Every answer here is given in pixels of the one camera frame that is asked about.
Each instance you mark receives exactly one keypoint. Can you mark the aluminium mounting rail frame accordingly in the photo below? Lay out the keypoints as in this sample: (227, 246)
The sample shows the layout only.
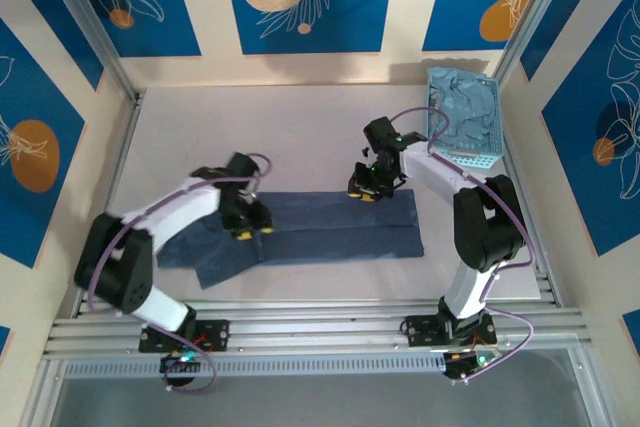
(310, 322)

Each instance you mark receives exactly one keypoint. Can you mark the light blue perforated plastic basket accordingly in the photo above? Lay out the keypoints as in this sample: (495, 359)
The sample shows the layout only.
(482, 159)

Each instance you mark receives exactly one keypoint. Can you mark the dark blue t-shirt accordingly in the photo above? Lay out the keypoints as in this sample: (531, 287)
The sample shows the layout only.
(340, 232)

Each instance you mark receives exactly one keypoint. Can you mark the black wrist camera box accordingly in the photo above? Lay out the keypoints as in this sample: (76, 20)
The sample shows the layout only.
(242, 164)
(380, 132)

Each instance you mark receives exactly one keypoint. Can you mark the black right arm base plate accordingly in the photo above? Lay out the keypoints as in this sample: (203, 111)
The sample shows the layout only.
(420, 332)

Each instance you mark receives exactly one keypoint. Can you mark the aluminium frame post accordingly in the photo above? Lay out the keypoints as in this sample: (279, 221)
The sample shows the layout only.
(535, 2)
(85, 17)

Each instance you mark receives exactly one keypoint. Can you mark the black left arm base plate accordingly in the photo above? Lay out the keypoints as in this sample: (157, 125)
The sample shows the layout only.
(215, 334)

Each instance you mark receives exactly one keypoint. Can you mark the grey translucent panel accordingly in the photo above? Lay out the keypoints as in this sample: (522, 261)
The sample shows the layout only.
(320, 404)

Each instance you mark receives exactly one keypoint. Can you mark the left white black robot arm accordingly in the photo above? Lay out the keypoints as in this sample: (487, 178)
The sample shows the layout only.
(170, 212)

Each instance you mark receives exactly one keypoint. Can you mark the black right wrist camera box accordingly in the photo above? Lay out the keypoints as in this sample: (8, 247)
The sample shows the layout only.
(380, 132)

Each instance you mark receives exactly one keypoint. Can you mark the crumpled blue t-shirt pile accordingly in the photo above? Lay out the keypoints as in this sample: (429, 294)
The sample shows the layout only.
(465, 107)

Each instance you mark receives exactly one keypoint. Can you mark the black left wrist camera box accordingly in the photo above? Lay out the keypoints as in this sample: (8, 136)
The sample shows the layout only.
(242, 164)

